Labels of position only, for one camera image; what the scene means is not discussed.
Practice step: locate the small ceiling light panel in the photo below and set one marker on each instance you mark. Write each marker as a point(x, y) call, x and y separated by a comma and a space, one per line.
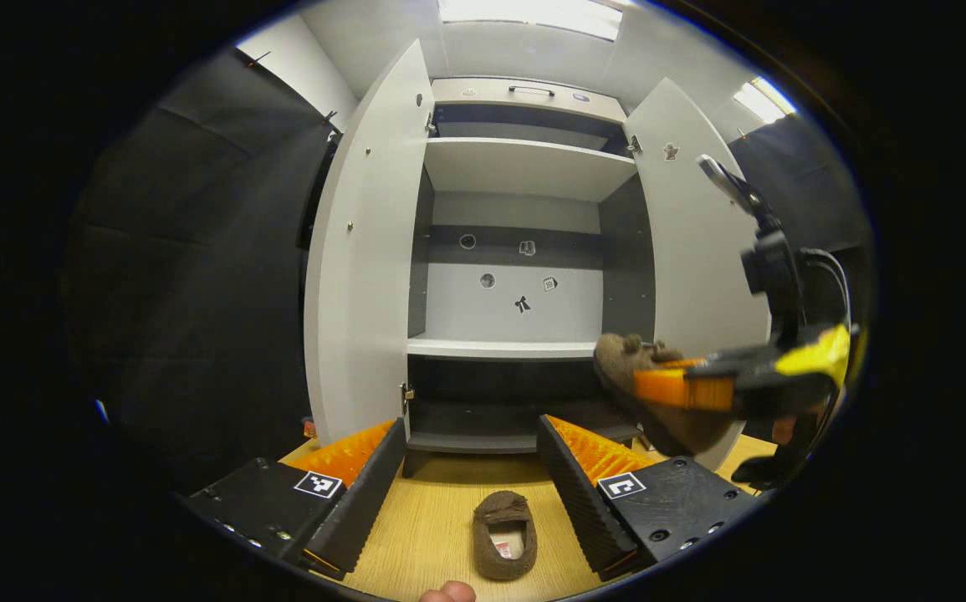
point(764, 100)

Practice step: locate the large ceiling light panel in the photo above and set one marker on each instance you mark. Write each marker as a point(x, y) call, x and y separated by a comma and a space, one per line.
point(533, 15)

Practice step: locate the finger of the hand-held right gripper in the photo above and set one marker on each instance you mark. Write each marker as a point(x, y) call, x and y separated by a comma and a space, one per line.
point(725, 361)
point(683, 389)

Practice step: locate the grey shoe cabinet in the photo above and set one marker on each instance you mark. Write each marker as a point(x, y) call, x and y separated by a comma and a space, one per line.
point(524, 167)

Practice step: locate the grey cabinet drawer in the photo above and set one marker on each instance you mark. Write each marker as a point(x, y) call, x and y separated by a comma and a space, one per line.
point(482, 94)

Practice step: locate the brown fuzzy shoe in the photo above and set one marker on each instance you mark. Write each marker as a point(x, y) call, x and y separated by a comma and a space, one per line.
point(675, 431)
point(499, 506)

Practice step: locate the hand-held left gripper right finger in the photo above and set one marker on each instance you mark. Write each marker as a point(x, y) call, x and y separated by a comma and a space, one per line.
point(579, 502)

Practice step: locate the grey cabinet door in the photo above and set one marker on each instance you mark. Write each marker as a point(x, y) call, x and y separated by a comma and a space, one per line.
point(700, 251)
point(365, 276)

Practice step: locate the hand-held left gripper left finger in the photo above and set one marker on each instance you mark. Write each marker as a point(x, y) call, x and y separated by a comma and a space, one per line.
point(370, 502)

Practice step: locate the small tan object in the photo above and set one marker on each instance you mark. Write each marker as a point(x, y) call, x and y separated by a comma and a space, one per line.
point(309, 428)

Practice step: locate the black backdrop cloth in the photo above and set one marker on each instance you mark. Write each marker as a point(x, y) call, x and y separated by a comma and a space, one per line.
point(198, 276)

